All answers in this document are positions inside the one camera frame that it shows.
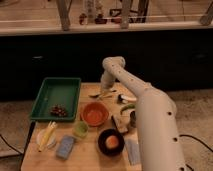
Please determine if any blue sponge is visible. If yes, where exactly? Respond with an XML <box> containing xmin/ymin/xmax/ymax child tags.
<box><xmin>56</xmin><ymin>135</ymin><xmax>75</xmax><ymax>160</ymax></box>

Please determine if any black bowl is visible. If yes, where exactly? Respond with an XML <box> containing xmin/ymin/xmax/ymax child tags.
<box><xmin>98</xmin><ymin>129</ymin><xmax>124</xmax><ymax>156</ymax></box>

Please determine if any orange fruit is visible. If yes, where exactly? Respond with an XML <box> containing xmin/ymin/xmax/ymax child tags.
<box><xmin>105</xmin><ymin>135</ymin><xmax>119</xmax><ymax>149</ymax></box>

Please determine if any green plastic tray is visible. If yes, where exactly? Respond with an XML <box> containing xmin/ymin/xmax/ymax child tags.
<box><xmin>30</xmin><ymin>77</ymin><xmax>81</xmax><ymax>122</ymax></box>

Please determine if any wooden block brush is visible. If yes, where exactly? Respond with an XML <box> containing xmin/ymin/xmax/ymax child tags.
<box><xmin>111</xmin><ymin>115</ymin><xmax>128</xmax><ymax>134</ymax></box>

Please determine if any yellow banana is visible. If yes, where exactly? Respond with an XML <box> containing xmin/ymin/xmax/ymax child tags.
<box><xmin>38</xmin><ymin>122</ymin><xmax>57</xmax><ymax>152</ymax></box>

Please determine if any grey folded cloth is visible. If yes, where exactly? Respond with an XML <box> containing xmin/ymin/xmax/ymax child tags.
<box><xmin>125</xmin><ymin>139</ymin><xmax>140</xmax><ymax>165</ymax></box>

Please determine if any green plastic cup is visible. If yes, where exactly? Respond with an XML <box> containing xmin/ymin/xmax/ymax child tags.
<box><xmin>73</xmin><ymin>121</ymin><xmax>89</xmax><ymax>138</ymax></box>

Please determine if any white small plate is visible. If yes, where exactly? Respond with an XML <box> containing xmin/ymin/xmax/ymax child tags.
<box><xmin>36</xmin><ymin>129</ymin><xmax>56</xmax><ymax>151</ymax></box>

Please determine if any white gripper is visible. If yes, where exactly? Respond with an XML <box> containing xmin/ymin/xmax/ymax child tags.
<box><xmin>100</xmin><ymin>71</ymin><xmax>115</xmax><ymax>98</ymax></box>

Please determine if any orange plastic bowl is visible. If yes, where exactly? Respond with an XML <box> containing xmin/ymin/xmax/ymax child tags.
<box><xmin>80</xmin><ymin>102</ymin><xmax>109</xmax><ymax>127</ymax></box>

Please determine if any dark metal cup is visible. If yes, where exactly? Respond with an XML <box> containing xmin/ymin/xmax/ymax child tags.
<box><xmin>130</xmin><ymin>111</ymin><xmax>136</xmax><ymax>128</ymax></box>

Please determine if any metal fork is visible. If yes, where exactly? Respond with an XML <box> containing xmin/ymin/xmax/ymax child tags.
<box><xmin>88</xmin><ymin>90</ymin><xmax>116</xmax><ymax>99</ymax></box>

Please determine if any dark grape bunch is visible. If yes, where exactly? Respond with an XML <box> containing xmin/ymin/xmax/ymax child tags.
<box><xmin>50</xmin><ymin>106</ymin><xmax>67</xmax><ymax>117</ymax></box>

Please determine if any black cable right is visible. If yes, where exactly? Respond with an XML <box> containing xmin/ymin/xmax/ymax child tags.
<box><xmin>179</xmin><ymin>134</ymin><xmax>213</xmax><ymax>171</ymax></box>

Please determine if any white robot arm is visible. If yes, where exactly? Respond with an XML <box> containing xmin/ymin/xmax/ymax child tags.
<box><xmin>101</xmin><ymin>56</ymin><xmax>187</xmax><ymax>171</ymax></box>

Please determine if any white handled knife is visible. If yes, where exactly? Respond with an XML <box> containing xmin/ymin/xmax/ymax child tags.
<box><xmin>117</xmin><ymin>94</ymin><xmax>136</xmax><ymax>104</ymax></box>

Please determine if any black cable left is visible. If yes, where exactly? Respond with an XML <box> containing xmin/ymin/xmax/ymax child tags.
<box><xmin>0</xmin><ymin>133</ymin><xmax>25</xmax><ymax>156</ymax></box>

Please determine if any black cable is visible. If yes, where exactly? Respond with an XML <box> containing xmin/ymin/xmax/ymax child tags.
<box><xmin>179</xmin><ymin>134</ymin><xmax>213</xmax><ymax>171</ymax></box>
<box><xmin>0</xmin><ymin>133</ymin><xmax>25</xmax><ymax>156</ymax></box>

